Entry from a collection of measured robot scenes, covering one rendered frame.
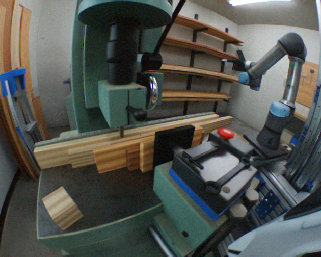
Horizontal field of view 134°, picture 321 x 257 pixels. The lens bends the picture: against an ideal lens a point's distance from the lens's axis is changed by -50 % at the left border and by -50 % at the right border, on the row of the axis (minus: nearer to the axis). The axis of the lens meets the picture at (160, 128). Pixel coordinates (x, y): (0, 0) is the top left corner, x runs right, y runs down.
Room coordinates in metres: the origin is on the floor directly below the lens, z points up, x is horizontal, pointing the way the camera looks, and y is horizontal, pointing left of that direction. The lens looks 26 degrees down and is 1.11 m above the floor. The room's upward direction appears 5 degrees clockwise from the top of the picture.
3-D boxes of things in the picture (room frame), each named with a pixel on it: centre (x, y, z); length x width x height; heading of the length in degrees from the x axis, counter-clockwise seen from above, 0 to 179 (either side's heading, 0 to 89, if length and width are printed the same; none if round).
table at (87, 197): (0.22, -0.04, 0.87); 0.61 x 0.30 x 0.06; 124
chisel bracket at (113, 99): (0.28, 0.10, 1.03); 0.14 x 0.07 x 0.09; 34
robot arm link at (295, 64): (0.59, -0.73, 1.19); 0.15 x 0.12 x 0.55; 115
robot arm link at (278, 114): (0.54, -0.61, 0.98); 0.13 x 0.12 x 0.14; 115
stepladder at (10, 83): (0.56, 0.95, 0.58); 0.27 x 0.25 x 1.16; 116
